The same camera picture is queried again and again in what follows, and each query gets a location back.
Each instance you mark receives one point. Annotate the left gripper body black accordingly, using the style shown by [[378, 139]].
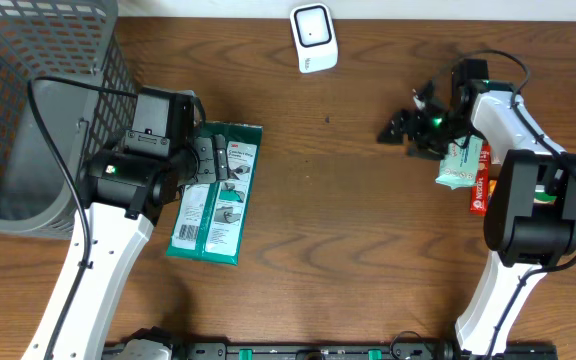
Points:
[[207, 160]]

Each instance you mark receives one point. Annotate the white barcode scanner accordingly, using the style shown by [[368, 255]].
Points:
[[314, 37]]

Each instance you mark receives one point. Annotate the green sponge pack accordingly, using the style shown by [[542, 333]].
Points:
[[211, 217]]

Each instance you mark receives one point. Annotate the red white packet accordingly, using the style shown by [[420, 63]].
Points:
[[479, 192]]

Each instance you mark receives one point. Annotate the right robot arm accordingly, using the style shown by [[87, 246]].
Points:
[[530, 222]]

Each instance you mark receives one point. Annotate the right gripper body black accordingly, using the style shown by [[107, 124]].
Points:
[[436, 130]]

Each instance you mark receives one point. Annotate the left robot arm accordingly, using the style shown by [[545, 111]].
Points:
[[124, 194]]

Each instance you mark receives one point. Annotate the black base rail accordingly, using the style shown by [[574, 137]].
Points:
[[414, 350]]

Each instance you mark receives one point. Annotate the teal white snack pouch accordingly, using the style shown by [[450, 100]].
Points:
[[460, 165]]

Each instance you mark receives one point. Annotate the orange juice carton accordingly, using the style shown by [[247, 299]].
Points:
[[491, 187]]

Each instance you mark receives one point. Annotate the grey plastic mesh basket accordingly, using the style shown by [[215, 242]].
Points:
[[65, 90]]

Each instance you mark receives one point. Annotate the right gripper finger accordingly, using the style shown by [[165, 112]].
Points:
[[395, 129], [425, 154]]

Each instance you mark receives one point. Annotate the green lid jar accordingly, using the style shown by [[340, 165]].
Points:
[[542, 197]]

